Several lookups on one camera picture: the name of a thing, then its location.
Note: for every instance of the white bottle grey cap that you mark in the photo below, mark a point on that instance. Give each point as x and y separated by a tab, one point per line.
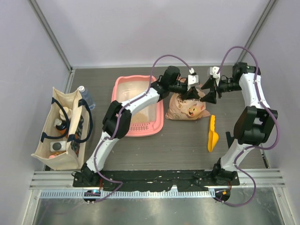
58	146

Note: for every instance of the clear plastic water bottle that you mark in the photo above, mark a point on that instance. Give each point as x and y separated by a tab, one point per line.
86	95

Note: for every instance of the beige wooden item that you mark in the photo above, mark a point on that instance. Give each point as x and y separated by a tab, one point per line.
65	111

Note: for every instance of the aluminium rail frame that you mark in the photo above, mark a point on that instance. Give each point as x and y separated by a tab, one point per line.
59	184

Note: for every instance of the yellow plastic scoop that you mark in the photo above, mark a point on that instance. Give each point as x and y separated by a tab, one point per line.
213	136

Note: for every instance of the pink cat litter bag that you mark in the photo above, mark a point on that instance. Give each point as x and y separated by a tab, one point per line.
186	109

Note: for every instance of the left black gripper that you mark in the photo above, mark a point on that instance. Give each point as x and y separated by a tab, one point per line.
191	94

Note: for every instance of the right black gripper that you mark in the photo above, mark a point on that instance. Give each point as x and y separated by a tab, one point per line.
210	97

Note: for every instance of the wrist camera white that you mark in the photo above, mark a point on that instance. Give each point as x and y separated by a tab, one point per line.
193	78
215	74

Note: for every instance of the pink litter box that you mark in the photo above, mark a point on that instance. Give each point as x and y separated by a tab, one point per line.
128	88

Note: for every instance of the dark bottle white pump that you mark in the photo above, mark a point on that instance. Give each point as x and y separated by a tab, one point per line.
60	125

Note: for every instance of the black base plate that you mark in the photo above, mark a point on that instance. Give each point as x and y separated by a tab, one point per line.
155	180

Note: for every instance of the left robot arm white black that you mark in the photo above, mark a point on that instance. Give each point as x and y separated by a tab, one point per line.
116	122

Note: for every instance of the tan litter pile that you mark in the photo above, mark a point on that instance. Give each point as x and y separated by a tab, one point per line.
140	118

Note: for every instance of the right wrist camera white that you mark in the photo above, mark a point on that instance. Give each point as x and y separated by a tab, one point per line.
215	74

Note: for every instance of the beige canvas tote bag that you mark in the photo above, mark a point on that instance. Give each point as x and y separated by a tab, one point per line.
77	133

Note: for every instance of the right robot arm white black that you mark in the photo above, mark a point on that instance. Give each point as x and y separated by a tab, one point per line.
254	125

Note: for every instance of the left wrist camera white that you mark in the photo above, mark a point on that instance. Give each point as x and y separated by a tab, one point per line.
193	78

